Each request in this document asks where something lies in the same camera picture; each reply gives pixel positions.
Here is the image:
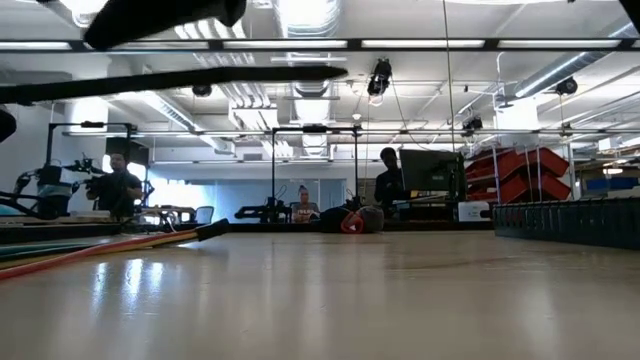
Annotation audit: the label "black monitor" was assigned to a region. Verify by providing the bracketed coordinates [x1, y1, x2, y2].
[398, 148, 468, 202]

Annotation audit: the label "black slotted cable raceway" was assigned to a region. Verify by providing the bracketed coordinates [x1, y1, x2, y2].
[492, 197, 640, 251]

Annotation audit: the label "red storage bin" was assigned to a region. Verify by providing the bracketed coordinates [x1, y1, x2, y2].
[499, 172, 573, 202]
[499, 146, 571, 180]

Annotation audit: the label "white box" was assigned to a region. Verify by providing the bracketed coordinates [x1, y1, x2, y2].
[457, 200, 495, 223]

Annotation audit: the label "black cable bundle sleeve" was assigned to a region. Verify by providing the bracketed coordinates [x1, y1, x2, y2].
[196, 217, 232, 243]

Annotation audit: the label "person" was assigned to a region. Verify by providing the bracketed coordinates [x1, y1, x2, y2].
[373, 146, 409, 211]
[84, 152, 145, 222]
[291, 185, 321, 225]

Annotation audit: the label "thin hanging cable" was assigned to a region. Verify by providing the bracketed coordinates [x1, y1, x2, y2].
[442, 0, 455, 151]

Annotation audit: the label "black zip tie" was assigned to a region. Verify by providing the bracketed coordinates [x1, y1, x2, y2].
[0, 64, 350, 106]

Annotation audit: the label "blue storage bins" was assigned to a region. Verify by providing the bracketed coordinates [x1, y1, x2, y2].
[585, 177, 640, 192]

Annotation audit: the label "black overhead camera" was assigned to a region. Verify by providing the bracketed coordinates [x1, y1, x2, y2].
[366, 57, 394, 98]

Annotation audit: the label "black background frame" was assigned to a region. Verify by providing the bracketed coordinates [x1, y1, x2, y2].
[46, 120, 137, 181]
[271, 124, 362, 201]

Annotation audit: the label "silver ventilation duct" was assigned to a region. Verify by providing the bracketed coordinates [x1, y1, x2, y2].
[285, 0, 342, 157]
[513, 19, 640, 99]

